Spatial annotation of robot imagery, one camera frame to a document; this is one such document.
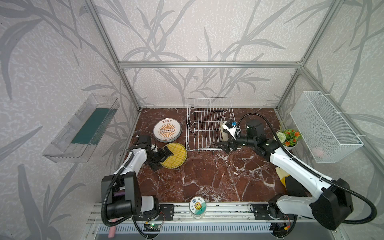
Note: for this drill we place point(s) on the aluminium front rail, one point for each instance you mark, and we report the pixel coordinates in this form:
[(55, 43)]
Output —
[(222, 212)]

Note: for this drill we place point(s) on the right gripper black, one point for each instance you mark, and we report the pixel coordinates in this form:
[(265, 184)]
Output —
[(226, 145)]

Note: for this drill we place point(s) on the yellow black rubber glove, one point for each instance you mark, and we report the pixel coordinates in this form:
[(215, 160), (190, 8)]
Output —
[(293, 187)]

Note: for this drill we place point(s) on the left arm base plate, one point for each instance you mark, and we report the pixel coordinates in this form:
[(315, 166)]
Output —
[(165, 212)]

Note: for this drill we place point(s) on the white wire dish rack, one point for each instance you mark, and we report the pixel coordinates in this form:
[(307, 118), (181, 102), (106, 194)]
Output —
[(205, 117)]

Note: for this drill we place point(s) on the white mesh wall basket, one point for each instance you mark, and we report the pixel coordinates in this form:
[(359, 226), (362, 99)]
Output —
[(325, 131)]

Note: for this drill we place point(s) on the green sponge mat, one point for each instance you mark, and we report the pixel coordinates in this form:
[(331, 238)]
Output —
[(95, 126)]

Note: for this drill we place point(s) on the tan woven plate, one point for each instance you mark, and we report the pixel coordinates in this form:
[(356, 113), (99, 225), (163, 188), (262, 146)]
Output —
[(223, 132)]

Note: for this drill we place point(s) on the potted artificial flower plant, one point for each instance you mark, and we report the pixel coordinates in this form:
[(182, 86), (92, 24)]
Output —
[(289, 138)]

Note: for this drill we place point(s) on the green woven plate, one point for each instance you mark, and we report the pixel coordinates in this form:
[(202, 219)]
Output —
[(178, 157)]

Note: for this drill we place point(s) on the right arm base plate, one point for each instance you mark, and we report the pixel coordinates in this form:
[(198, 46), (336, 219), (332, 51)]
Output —
[(265, 211)]

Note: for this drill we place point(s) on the left circuit board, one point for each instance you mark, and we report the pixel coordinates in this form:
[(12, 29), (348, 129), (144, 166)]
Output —
[(153, 227)]

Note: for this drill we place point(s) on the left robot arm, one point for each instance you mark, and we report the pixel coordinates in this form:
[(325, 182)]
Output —
[(125, 179)]

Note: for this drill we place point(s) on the purple pink brush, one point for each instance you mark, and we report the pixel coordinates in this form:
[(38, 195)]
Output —
[(112, 231)]

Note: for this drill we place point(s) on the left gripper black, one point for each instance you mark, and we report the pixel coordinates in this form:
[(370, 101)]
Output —
[(167, 152)]

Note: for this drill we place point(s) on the clear plastic wall shelf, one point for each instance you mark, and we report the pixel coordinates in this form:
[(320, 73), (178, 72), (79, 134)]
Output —
[(61, 150)]

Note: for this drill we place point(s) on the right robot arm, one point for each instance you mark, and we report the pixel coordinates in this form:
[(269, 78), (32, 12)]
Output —
[(328, 205)]

